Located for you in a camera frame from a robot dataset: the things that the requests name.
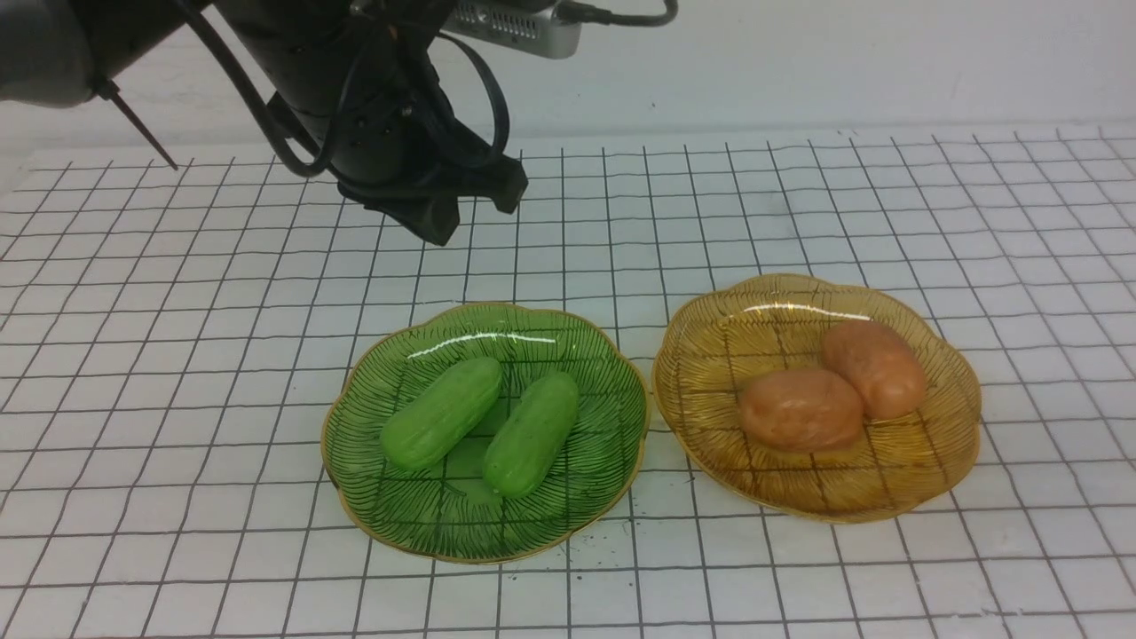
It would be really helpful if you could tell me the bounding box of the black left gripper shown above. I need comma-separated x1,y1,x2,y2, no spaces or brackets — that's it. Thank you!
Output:
217,1,529,247

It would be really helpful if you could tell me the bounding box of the green cucumber toy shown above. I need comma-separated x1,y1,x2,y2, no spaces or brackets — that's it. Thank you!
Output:
381,357,504,470
483,372,580,499

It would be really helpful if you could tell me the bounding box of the orange potato toy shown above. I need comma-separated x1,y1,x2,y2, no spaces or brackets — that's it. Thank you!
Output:
821,320,927,421
738,368,864,454

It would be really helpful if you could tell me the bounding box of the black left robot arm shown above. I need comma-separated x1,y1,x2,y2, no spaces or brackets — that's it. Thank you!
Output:
1,1,528,246

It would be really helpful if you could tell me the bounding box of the green glass leaf plate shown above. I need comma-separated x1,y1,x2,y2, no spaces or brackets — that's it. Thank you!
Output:
320,302,651,564

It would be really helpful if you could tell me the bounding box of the white grid tablecloth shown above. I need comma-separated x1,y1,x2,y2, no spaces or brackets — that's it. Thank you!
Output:
1,127,1135,638

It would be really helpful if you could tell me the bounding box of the amber glass leaf plate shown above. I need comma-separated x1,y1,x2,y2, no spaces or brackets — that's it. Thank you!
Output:
652,272,982,525

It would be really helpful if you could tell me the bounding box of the black camera cable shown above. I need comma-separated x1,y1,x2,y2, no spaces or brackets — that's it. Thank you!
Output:
169,0,680,179

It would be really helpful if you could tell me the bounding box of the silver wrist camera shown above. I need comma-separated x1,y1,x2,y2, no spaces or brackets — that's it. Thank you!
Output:
443,1,583,59

